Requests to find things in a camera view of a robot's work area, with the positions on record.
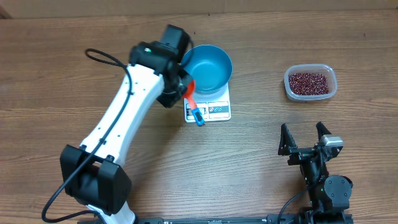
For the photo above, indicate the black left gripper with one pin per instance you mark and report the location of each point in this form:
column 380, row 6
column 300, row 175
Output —
column 168, row 102

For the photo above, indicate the red measuring scoop blue handle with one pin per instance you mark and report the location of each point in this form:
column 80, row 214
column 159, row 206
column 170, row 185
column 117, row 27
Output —
column 193, row 106

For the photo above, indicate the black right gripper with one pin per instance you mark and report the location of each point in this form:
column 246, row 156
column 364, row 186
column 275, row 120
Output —
column 288, row 147

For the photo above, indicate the clear plastic container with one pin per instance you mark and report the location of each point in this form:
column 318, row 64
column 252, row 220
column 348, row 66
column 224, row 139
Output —
column 326, row 70

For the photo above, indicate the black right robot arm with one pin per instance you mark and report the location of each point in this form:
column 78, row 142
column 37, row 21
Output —
column 329, row 194

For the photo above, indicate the teal blue bowl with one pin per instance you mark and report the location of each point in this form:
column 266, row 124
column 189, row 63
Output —
column 210, row 66

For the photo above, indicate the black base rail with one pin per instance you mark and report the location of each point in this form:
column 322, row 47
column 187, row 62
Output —
column 270, row 219

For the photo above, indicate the red beans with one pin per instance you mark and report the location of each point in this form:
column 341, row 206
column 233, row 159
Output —
column 308, row 84

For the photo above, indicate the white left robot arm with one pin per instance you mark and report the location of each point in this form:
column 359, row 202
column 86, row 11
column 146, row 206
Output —
column 93, row 172

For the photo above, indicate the white digital kitchen scale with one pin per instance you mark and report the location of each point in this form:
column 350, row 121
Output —
column 215, row 106

